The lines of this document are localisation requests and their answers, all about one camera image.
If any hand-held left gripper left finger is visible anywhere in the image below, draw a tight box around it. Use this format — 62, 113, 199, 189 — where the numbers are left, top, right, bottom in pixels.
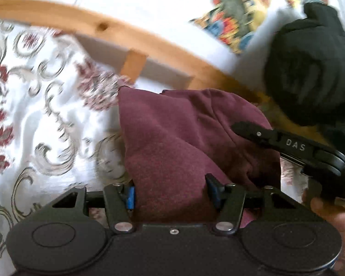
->
50, 182, 137, 235

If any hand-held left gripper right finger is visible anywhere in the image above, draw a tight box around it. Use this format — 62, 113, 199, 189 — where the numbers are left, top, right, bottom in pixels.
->
204, 173, 300, 235

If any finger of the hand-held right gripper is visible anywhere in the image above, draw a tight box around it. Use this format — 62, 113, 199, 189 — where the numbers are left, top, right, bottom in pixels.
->
231, 121, 317, 158

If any maroon long-sleeve shirt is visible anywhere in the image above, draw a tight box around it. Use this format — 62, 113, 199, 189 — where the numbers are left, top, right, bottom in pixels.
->
117, 86, 282, 230

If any black cloth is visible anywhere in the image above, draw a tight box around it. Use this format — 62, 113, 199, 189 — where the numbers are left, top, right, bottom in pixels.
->
264, 2, 345, 138

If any white floral bedspread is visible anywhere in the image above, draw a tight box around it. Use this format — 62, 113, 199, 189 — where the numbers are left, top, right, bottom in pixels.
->
0, 20, 312, 276

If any colourful landscape wall poster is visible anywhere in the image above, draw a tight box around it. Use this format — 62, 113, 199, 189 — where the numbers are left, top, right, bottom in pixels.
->
190, 0, 334, 55

